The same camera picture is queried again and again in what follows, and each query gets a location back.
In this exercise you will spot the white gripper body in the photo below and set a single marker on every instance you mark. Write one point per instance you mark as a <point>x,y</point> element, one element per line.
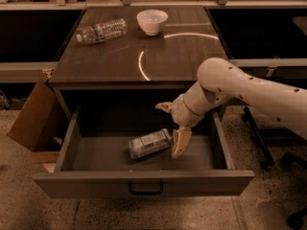
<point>181,113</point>

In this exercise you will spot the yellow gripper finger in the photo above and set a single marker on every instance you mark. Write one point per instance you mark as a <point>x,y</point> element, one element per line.
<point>166,107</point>
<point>181,138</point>

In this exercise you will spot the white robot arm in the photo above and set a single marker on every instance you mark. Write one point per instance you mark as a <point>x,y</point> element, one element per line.
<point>219,81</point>

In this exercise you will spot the open grey top drawer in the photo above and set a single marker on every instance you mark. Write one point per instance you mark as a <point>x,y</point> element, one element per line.
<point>95,164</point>

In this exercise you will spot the clear plastic water bottle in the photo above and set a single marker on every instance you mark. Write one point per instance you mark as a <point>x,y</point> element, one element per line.
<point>102,32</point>

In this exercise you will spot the grey cabinet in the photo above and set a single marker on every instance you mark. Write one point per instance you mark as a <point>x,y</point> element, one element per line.
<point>137,60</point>

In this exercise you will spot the white bowl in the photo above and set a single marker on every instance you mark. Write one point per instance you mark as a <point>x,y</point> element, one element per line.
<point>152,22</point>

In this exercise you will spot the black rolling stand base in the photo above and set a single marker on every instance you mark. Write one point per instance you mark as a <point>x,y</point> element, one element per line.
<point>288,158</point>

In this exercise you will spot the brown cardboard box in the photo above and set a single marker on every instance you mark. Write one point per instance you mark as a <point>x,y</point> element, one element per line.
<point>41,123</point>

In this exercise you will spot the wooden board pieces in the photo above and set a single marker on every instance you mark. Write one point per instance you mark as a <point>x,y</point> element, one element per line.
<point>48,159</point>

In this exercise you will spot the black drawer handle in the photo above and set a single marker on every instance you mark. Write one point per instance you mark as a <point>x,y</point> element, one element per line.
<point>146,189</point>

